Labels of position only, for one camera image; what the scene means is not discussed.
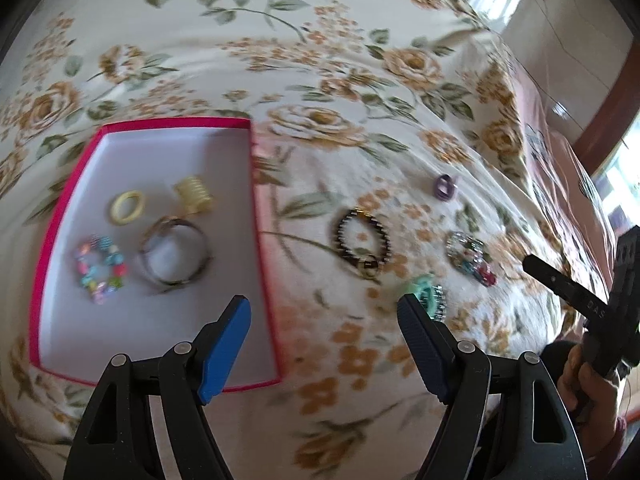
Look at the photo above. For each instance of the wooden door frame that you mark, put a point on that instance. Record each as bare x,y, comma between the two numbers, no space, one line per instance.
615,110

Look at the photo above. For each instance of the teal scrunchie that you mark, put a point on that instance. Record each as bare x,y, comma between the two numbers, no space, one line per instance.
422,287

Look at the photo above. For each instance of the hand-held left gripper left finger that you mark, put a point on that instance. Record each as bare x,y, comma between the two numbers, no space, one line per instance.
225,345

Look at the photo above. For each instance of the floral blanket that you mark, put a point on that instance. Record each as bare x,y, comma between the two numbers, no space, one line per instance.
350,60

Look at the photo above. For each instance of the pink hair clip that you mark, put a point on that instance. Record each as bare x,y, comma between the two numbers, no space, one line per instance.
485,276

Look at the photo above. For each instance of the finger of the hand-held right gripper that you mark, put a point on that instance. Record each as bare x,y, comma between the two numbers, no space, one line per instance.
560,281

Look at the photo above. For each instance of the pink bed sheet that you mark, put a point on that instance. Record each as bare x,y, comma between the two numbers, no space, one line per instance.
532,105

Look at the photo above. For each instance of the person's right forearm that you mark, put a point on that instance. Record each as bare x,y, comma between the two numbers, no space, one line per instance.
622,440

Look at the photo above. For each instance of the person's right hand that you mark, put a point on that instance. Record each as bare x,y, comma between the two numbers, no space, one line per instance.
592,397

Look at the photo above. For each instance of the silver wristwatch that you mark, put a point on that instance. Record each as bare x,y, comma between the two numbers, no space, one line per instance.
200,245

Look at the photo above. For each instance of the pink cardboard box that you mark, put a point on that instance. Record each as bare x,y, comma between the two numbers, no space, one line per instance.
200,160

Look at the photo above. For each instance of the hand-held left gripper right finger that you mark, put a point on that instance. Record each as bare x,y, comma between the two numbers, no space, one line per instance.
425,350

